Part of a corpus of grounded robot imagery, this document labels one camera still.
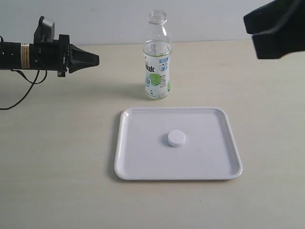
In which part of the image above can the left grey black robot arm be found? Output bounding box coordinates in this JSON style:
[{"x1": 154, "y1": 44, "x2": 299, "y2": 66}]
[{"x1": 0, "y1": 34, "x2": 100, "y2": 77}]

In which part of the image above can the white bottle cap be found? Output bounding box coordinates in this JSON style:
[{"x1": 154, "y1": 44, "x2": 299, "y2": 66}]
[{"x1": 167, "y1": 130, "x2": 186, "y2": 147}]

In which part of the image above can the white plastic tray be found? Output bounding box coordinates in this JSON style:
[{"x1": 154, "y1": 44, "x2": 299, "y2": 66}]
[{"x1": 114, "y1": 107, "x2": 243, "y2": 181}]

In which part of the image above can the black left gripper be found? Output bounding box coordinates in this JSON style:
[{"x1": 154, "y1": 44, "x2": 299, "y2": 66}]
[{"x1": 30, "y1": 34, "x2": 99, "y2": 77}]

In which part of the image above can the clear plastic drink bottle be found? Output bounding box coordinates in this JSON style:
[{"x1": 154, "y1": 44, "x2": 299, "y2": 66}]
[{"x1": 142, "y1": 10, "x2": 172, "y2": 99}]

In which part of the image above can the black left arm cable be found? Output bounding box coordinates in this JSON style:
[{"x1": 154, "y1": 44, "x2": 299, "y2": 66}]
[{"x1": 0, "y1": 69, "x2": 48, "y2": 110}]

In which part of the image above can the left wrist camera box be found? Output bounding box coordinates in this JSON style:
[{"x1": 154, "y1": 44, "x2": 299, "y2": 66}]
[{"x1": 33, "y1": 16, "x2": 55, "y2": 43}]

